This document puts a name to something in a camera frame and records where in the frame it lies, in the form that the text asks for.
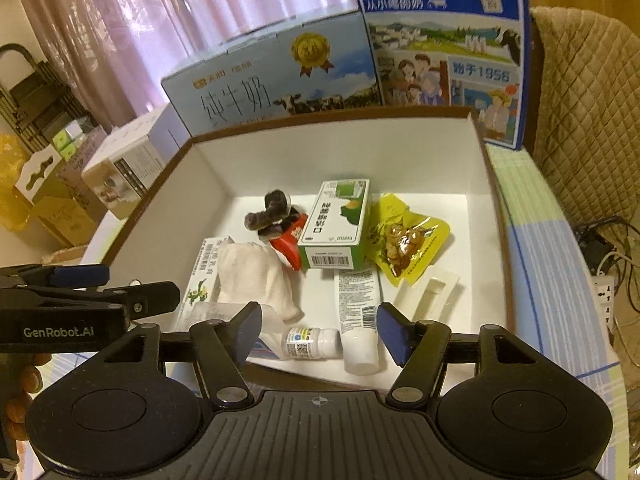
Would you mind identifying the cardboard box with hanger cutouts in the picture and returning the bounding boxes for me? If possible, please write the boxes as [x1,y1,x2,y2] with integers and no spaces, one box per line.
[14,147,108,248]

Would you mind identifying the white medicine box yellow flowers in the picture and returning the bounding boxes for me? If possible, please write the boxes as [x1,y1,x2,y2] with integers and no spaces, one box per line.
[182,235,236,311]

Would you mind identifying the pink curtain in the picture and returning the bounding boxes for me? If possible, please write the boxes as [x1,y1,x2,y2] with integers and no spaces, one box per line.
[15,0,362,121]

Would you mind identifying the yellow plastic bag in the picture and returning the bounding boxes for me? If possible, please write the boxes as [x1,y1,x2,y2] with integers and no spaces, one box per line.
[0,132,36,233]

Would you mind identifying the small white product box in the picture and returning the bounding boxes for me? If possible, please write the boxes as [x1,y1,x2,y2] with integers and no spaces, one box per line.
[80,105,193,221]

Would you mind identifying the brown cardboard box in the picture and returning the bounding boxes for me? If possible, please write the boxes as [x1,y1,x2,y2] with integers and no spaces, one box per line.
[95,105,517,393]

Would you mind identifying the person's left hand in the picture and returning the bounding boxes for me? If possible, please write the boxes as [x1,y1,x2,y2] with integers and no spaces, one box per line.
[5,352,51,441]

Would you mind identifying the dark brown scrunchie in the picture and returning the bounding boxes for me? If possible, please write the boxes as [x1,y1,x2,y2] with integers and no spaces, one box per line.
[244,189,296,241]

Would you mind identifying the green medicine box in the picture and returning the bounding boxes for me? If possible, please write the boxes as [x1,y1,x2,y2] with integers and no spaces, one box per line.
[297,178,372,271]

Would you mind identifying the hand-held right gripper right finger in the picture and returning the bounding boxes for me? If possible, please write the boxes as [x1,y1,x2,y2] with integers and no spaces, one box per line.
[376,301,540,408]

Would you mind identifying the white cloth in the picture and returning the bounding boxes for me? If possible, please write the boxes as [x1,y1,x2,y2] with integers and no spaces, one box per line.
[216,241,303,322]

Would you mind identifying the checked tablecloth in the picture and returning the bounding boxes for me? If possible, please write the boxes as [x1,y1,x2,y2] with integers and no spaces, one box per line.
[75,142,633,411]

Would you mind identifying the red candy packet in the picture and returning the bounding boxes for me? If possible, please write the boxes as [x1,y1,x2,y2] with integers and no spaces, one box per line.
[268,212,310,270]

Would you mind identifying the white plastic vial tray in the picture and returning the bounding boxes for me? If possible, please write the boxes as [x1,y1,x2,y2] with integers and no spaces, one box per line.
[390,265,461,328]

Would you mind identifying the small white bottle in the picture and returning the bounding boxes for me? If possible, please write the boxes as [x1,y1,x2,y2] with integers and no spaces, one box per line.
[281,326,343,361]

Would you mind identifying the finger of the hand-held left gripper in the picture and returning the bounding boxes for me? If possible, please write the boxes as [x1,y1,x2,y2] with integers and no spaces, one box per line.
[0,281,181,321]
[0,263,111,289]

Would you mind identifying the tangle of cables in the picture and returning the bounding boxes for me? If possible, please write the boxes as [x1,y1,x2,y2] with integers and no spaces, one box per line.
[572,215,640,291]

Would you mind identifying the black folding step ladder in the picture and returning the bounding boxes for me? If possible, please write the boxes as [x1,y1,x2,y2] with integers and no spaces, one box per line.
[0,42,96,156]

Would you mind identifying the yellow snack packet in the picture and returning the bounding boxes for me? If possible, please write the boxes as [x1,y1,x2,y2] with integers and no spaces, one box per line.
[367,192,451,288]

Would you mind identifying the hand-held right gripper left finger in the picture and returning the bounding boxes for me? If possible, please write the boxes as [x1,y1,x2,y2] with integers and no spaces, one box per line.
[102,301,264,408]

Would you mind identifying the chair with quilted beige cover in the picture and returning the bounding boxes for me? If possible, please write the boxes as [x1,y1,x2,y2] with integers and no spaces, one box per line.
[522,6,640,241]

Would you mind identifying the white tube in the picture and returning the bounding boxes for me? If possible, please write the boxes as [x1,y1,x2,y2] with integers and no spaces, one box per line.
[334,267,383,375]

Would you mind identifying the light blue milk carton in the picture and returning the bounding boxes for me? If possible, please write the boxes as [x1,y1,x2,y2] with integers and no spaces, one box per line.
[161,10,386,136]

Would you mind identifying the green tissue packs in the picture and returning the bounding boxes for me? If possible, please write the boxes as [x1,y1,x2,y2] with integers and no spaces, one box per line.
[52,117,108,158]

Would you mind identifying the dark blue milk carton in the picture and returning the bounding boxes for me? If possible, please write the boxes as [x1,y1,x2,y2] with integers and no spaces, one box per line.
[346,0,533,151]

